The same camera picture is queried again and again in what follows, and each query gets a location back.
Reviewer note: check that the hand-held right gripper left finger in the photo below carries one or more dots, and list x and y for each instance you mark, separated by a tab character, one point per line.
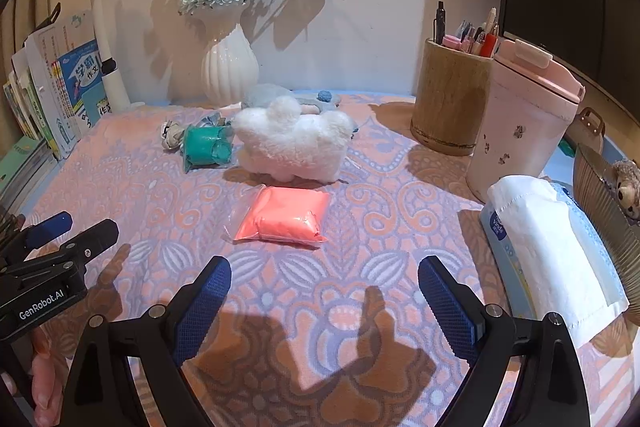
200	312

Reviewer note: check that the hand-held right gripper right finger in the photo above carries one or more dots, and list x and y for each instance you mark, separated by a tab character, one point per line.
450	312

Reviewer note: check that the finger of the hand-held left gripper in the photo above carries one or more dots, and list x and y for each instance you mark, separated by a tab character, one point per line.
47	225
95	239

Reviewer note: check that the pink clay pack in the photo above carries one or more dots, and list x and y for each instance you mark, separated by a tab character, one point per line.
282	217

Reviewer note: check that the person's left hand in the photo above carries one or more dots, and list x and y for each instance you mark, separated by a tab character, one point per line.
47	372

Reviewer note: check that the stack of green booklets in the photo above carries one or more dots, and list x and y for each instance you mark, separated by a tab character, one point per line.
22	167

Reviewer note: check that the orange patterned tablecloth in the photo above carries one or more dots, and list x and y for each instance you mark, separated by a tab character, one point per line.
400	232

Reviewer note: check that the blue tissue pack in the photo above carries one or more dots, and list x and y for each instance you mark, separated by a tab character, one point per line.
550	247

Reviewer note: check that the teal clay pack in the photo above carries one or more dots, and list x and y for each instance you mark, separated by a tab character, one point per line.
202	147

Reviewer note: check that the row of books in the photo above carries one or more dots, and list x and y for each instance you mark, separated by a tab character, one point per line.
65	82

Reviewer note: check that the white desk lamp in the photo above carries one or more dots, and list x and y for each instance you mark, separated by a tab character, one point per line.
107	72

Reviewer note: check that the brown ribbed basket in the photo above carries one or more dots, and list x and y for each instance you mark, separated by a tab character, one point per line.
595	207

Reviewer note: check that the pink lidded cup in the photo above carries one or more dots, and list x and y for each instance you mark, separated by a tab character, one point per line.
515	132

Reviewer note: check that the white plush toy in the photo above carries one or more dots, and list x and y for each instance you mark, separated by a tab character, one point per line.
290	142

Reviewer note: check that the wooden pen holder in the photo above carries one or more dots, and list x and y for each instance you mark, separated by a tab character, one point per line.
450	102

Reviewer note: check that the black binder clip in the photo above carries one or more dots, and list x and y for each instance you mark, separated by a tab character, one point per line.
52	14

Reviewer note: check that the small brown bear plush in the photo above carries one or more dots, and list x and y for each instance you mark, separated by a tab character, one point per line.
627	189

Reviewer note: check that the white ribbed vase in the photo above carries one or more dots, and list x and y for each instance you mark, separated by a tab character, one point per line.
230	67

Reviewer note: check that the bunch of pens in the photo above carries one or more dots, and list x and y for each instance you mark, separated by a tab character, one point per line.
487	42

